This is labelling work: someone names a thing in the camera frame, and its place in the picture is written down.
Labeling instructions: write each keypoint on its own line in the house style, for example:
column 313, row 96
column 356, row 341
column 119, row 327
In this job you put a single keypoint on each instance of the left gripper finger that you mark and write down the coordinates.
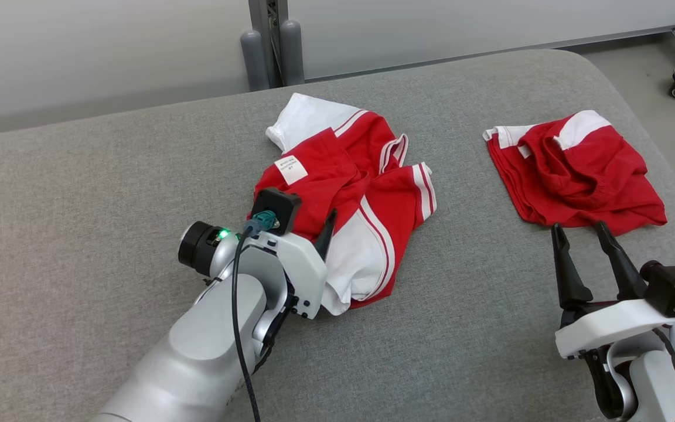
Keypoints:
column 326, row 237

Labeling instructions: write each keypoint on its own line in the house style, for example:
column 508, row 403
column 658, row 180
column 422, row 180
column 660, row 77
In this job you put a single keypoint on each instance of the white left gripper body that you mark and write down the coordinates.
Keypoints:
column 299, row 269

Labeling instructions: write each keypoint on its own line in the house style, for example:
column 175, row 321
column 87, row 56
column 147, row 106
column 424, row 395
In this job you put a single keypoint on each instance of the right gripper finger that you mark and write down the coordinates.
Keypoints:
column 627, row 275
column 572, row 281

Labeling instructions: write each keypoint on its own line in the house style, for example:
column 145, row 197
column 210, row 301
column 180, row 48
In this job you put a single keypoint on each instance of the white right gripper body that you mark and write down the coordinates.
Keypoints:
column 607, row 328

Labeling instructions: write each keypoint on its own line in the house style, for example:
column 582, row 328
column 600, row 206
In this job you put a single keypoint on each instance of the red white-sleeved jersey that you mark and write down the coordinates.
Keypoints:
column 337, row 176

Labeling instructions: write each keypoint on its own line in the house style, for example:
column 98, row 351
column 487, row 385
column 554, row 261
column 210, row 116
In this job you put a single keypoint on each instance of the red shorts white trim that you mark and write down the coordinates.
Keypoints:
column 583, row 176

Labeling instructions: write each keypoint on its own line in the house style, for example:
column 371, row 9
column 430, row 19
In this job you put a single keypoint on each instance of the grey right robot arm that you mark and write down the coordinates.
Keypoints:
column 648, row 387

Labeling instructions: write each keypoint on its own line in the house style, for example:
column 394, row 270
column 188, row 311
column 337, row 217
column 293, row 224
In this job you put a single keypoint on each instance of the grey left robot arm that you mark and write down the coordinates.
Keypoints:
column 197, row 351

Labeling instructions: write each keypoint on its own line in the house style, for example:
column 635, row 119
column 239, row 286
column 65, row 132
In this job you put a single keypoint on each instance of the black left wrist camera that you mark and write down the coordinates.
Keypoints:
column 276, row 208

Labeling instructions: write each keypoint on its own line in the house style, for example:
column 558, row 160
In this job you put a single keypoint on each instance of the grey cylindrical post foot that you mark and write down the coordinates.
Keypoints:
column 292, row 53
column 254, row 61

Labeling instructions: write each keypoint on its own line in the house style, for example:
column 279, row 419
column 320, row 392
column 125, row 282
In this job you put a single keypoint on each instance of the grey metal partition post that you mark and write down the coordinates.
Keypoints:
column 270, row 35

